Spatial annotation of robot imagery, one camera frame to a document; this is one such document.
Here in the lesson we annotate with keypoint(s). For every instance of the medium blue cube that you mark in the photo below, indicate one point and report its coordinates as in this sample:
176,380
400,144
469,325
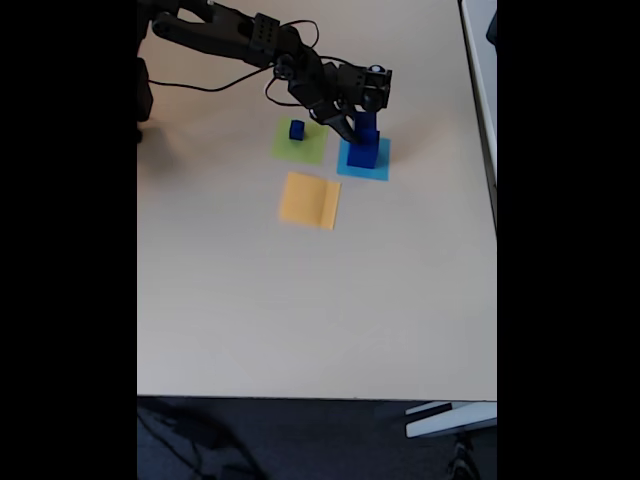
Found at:
368,132

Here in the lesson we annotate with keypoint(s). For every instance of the small blue cube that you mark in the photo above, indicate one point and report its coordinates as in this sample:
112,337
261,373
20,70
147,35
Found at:
296,133

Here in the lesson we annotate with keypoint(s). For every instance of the green paper square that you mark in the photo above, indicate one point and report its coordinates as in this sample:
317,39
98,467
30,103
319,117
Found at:
310,150

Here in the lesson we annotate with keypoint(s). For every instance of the light blue paper square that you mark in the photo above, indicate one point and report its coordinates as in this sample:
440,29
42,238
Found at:
381,171

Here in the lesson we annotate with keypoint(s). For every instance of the orange paper square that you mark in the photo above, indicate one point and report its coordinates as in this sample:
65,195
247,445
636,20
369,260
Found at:
310,205

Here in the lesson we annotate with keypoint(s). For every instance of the large blue cube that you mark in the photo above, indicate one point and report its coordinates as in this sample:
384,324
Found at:
361,158

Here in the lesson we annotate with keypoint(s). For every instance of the white adjacent table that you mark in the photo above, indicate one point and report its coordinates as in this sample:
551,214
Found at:
480,100

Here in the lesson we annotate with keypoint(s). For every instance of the dark blue object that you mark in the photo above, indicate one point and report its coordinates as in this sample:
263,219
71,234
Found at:
493,27

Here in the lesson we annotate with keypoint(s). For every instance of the white table foot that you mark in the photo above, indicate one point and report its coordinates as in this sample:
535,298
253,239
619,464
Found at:
450,422

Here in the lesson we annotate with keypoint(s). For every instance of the black chair base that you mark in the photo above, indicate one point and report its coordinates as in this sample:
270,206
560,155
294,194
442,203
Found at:
465,460

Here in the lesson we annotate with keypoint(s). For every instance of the black camera box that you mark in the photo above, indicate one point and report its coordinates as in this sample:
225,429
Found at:
370,85

